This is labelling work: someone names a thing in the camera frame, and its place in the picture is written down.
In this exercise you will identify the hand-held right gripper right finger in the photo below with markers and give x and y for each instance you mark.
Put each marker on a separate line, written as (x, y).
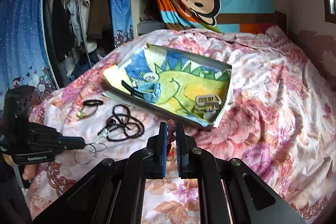
(180, 154)

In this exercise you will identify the silver key rings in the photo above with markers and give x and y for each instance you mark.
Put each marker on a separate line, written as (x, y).
(82, 161)

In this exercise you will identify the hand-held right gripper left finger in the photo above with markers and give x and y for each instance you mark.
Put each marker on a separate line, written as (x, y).
(164, 153)

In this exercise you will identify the hanging clothes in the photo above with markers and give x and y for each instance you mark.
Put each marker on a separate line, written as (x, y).
(76, 16)

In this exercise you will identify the wide blue dotted curtain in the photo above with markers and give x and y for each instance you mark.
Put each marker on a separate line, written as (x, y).
(21, 29)

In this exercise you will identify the floral bed quilt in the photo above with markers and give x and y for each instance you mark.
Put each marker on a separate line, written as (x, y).
(262, 108)

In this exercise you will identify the small gold trinket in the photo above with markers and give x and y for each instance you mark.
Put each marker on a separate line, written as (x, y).
(81, 115)

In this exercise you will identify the grey storage box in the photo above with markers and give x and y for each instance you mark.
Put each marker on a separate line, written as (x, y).
(149, 28)

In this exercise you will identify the blue smartwatch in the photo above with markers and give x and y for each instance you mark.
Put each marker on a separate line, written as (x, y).
(147, 88)

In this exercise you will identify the person's left forearm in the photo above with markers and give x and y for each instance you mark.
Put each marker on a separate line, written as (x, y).
(10, 192)

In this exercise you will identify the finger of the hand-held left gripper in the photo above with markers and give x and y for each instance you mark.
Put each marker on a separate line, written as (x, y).
(67, 149)
(73, 141)

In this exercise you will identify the dark headboard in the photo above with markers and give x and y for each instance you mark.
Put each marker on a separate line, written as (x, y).
(281, 20)

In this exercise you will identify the metal clothes rack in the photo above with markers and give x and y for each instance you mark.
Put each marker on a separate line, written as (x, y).
(79, 3)

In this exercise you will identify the person's left hand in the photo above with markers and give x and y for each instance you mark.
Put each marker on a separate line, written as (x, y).
(27, 172)

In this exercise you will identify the dinosaur drawing paper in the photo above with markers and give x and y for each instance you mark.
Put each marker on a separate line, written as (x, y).
(178, 82)

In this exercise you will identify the narrow blue dotted curtain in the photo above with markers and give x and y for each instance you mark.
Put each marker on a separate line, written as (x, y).
(118, 3)

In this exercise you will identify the grey shallow tray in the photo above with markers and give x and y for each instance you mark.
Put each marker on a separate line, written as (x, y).
(168, 77)

